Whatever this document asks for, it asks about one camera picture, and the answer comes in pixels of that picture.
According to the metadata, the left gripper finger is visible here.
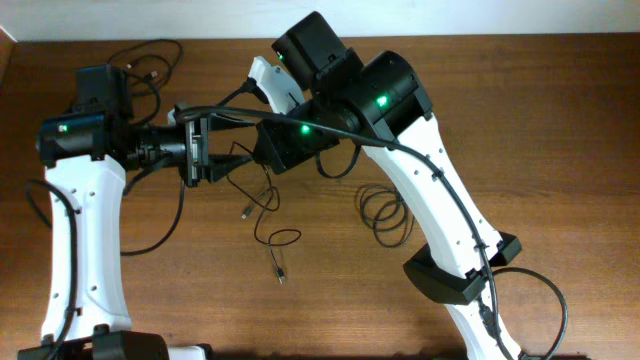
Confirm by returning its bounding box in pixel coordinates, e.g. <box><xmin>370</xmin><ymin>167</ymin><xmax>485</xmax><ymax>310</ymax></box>
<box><xmin>206</xmin><ymin>113</ymin><xmax>255</xmax><ymax>132</ymax></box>
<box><xmin>207</xmin><ymin>154</ymin><xmax>253</xmax><ymax>182</ymax></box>

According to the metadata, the thin black audio cable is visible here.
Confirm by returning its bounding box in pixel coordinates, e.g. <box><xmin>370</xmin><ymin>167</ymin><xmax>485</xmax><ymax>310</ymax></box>
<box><xmin>107</xmin><ymin>38</ymin><xmax>184</xmax><ymax>96</ymax></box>

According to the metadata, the black USB cable bundle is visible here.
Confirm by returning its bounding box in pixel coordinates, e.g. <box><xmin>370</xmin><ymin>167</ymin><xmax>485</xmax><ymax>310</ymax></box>
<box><xmin>355</xmin><ymin>182</ymin><xmax>416</xmax><ymax>250</ymax></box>

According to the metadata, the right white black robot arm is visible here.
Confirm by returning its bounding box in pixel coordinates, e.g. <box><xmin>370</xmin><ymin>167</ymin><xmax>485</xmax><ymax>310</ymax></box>
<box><xmin>255</xmin><ymin>12</ymin><xmax>521</xmax><ymax>359</ymax></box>

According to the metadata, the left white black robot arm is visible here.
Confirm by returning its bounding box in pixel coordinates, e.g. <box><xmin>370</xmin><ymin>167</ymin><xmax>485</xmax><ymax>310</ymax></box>
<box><xmin>17</xmin><ymin>64</ymin><xmax>250</xmax><ymax>359</ymax></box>

